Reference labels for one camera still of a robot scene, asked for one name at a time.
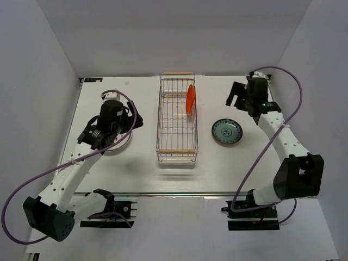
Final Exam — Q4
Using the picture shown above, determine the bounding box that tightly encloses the plain white plate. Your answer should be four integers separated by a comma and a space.
104, 133, 132, 156

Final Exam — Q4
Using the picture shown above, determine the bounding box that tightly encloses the teal patterned plate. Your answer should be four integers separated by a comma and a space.
211, 118, 243, 145

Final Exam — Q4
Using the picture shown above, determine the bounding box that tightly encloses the orange plate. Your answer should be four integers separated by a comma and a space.
185, 84, 195, 114

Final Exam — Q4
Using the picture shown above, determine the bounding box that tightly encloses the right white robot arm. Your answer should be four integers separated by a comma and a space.
226, 76, 324, 217

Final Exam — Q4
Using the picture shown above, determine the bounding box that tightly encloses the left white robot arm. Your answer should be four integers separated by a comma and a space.
23, 100, 143, 242

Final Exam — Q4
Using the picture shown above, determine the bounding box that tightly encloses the left blue table label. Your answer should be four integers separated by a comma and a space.
84, 78, 103, 83

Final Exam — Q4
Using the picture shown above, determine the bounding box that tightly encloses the metal wire dish rack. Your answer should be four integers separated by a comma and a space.
156, 72, 198, 164

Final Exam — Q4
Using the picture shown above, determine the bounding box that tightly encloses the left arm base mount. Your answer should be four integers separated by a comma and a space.
80, 189, 138, 228

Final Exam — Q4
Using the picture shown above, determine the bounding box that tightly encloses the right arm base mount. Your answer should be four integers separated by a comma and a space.
221, 201, 279, 231

